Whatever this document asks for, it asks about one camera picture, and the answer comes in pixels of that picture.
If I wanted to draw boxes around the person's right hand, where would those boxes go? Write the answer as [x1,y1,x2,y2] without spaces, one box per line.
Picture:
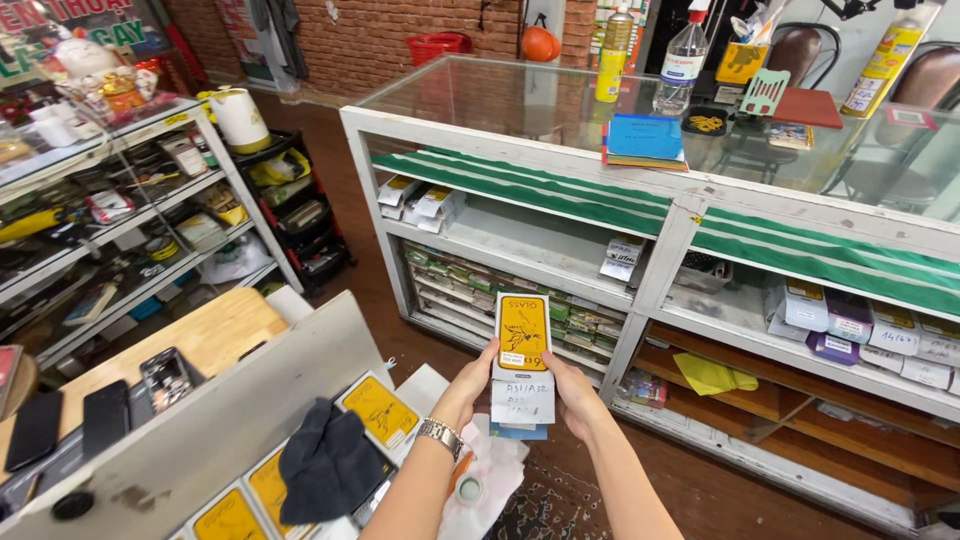
[540,351,603,446]

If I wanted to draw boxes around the person's left hand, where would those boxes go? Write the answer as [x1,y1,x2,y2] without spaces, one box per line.
[430,337,501,434]

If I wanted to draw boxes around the bundle of yellow glass packets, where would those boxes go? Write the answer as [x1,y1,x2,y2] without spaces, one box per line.
[489,292,558,441]

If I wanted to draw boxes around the silver metal wristwatch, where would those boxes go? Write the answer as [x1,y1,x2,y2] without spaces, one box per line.
[416,417,466,462]

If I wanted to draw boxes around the colourful small packet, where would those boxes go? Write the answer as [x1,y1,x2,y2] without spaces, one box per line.
[622,369,670,411]

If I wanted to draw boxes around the white plastic bag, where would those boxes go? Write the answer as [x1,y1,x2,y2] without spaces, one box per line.
[437,412,531,540]

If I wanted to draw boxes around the yellow screen protector packet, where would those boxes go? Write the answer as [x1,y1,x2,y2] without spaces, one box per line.
[240,447,316,540]
[335,372,423,460]
[180,486,271,540]

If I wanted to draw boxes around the rows of green packets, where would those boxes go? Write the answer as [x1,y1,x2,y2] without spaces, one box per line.
[403,244,627,354]

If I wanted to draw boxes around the yellow cloth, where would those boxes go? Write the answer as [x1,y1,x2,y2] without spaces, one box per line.
[672,351,760,397]

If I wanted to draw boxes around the white labelled packets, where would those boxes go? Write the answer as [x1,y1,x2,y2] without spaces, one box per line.
[598,235,648,284]

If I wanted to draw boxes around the dark grey cloth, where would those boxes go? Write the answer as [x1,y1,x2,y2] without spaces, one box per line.
[277,397,391,526]

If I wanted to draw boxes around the grey plastic tray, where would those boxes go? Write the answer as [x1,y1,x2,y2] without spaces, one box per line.
[672,251,735,295]

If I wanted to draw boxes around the white glass display counter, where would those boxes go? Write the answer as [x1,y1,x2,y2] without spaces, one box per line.
[339,54,960,538]

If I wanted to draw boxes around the pile of white yellow boxes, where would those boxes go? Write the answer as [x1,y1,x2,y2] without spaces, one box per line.
[376,174,468,235]

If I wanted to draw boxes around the black wheeled rack with goods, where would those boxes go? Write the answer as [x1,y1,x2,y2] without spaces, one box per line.
[231,131,357,297]

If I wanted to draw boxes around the crumpled white bag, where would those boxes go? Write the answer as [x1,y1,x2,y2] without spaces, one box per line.
[198,231,276,286]

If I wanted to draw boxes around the stack of blue notebooks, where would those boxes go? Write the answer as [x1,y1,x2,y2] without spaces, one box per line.
[601,113,690,173]

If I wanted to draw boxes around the wooden work table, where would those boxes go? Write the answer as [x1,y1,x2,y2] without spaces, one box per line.
[0,287,290,481]

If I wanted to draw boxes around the heap of white purple boxes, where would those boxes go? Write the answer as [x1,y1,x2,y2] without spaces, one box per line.
[765,276,960,397]

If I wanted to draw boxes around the opened phone without back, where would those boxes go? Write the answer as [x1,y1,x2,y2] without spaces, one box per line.
[138,345,198,415]

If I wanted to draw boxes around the black dish of rubber bands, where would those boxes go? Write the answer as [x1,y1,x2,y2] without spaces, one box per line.
[681,106,729,138]

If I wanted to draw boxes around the small printed card pack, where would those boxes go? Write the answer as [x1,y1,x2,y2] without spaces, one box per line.
[768,122,816,151]

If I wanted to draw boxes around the red plastic basket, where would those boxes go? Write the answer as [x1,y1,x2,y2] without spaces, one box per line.
[405,32,474,69]

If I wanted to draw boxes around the yellow liquid bottle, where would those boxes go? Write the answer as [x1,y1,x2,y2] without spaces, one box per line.
[594,3,635,104]

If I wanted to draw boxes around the clear spray bottle red top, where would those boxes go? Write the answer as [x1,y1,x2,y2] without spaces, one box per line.
[651,0,711,117]

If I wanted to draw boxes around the white electric kettle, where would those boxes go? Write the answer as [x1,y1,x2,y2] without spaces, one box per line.
[197,85,273,156]

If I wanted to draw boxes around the orange helmet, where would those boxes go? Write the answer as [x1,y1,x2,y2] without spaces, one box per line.
[519,13,562,63]

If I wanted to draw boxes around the black smartphone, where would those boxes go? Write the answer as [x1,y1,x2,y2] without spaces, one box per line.
[3,390,66,474]
[81,379,132,461]

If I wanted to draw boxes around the green phone stand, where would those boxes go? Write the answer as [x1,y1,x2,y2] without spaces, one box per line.
[738,68,792,118]

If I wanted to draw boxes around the red flat mat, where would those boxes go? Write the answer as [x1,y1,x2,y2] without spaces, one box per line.
[771,87,846,130]

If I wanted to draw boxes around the yellow tool holder box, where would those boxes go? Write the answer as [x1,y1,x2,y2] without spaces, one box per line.
[714,15,774,87]

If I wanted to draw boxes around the cluttered white metal shelf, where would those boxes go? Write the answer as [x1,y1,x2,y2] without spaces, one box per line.
[0,93,305,376]

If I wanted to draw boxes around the pink card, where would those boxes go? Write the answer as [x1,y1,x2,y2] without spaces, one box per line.
[885,105,940,132]

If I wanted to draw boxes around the yellow spray can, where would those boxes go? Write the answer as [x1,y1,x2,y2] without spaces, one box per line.
[840,0,945,120]

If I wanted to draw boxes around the lucky cat figurine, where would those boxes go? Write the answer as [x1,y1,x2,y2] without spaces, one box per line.
[33,30,160,117]

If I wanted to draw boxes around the red green sign banner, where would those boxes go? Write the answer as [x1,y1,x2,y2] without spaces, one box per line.
[0,0,170,91]

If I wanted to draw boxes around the brown chair black frame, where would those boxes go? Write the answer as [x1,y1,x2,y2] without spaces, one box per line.
[873,41,960,147]
[765,21,843,91]

